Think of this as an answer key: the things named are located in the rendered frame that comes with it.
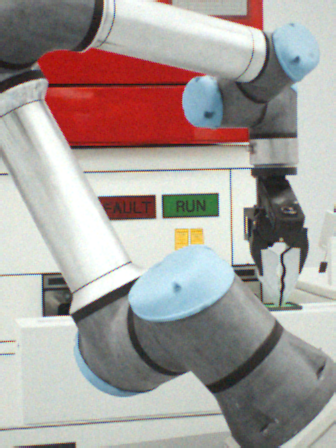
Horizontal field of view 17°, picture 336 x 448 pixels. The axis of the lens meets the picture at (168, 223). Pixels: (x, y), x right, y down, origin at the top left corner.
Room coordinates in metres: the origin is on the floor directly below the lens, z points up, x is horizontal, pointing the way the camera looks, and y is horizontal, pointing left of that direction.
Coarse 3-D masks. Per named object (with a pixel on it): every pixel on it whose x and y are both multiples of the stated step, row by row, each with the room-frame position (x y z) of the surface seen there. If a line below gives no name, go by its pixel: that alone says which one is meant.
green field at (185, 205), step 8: (168, 200) 2.31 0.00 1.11; (176, 200) 2.31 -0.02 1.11; (184, 200) 2.32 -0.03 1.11; (192, 200) 2.32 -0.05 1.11; (200, 200) 2.32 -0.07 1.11; (208, 200) 2.33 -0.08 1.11; (216, 200) 2.33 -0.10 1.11; (168, 208) 2.31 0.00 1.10; (176, 208) 2.31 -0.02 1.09; (184, 208) 2.32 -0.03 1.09; (192, 208) 2.32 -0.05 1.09; (200, 208) 2.32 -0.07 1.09; (208, 208) 2.33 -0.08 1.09; (216, 208) 2.33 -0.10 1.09; (168, 216) 2.31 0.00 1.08
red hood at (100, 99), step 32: (160, 0) 2.26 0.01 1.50; (192, 0) 2.27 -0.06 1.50; (224, 0) 2.28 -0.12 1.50; (256, 0) 2.30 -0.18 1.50; (64, 64) 2.22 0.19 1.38; (96, 64) 2.23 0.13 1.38; (128, 64) 2.25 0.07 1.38; (160, 64) 2.26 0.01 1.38; (64, 96) 2.22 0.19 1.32; (96, 96) 2.23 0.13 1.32; (128, 96) 2.24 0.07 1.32; (160, 96) 2.26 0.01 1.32; (64, 128) 2.22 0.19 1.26; (96, 128) 2.23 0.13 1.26; (128, 128) 2.24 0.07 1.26; (160, 128) 2.26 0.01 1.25; (192, 128) 2.27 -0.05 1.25; (224, 128) 2.29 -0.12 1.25
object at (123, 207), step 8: (104, 200) 2.28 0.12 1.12; (112, 200) 2.28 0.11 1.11; (120, 200) 2.29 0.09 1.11; (128, 200) 2.29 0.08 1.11; (136, 200) 2.29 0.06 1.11; (144, 200) 2.30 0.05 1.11; (152, 200) 2.30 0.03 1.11; (104, 208) 2.28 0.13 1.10; (112, 208) 2.28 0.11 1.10; (120, 208) 2.29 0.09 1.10; (128, 208) 2.29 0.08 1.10; (136, 208) 2.29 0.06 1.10; (144, 208) 2.30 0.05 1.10; (152, 208) 2.30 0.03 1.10; (112, 216) 2.28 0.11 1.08; (120, 216) 2.29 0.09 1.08; (128, 216) 2.29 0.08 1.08; (136, 216) 2.29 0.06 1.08; (144, 216) 2.30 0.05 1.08; (152, 216) 2.30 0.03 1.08
